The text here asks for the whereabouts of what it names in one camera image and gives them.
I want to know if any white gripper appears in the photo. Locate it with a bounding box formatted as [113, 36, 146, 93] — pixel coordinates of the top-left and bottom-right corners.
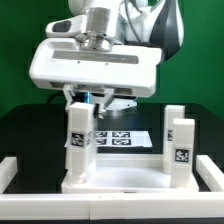
[29, 38, 162, 118]

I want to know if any white desk top tray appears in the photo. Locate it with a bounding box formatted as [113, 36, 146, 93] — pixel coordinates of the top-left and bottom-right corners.
[61, 153, 199, 194]

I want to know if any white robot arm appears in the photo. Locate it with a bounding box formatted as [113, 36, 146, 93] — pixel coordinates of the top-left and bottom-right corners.
[29, 0, 184, 116]

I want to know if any fiducial marker sheet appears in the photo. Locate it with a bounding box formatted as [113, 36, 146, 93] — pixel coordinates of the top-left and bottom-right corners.
[96, 131, 152, 148]

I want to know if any white left fence block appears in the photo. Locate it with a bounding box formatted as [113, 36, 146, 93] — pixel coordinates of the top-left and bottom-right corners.
[0, 157, 18, 194]

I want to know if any white fence block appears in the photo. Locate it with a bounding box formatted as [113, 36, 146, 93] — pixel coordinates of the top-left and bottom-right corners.
[0, 157, 18, 194]
[196, 155, 224, 192]

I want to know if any white front fence bar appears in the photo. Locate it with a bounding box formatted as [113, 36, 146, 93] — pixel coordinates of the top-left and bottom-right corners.
[0, 192, 224, 220]

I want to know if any white right fence block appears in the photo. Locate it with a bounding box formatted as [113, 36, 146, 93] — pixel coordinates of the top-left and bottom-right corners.
[196, 155, 224, 192]

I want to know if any black base cable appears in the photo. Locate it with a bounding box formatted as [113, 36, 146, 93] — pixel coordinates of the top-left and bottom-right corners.
[46, 91, 66, 105]

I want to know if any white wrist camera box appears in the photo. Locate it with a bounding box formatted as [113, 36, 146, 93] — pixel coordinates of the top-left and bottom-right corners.
[45, 15, 86, 38]

